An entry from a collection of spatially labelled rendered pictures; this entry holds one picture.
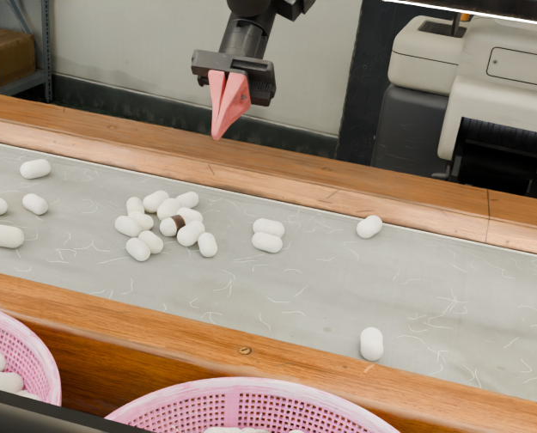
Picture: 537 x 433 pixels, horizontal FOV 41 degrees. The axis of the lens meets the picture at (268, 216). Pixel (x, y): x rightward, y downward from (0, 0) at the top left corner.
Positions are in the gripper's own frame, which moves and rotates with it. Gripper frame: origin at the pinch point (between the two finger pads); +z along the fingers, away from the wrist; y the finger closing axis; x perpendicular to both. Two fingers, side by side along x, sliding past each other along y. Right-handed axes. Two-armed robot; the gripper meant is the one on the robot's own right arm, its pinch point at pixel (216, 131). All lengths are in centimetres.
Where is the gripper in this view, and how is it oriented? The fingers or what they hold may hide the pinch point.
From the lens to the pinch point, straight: 87.4
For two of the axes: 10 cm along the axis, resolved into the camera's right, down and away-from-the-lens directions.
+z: -2.4, 9.0, -3.6
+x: 0.8, 3.9, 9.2
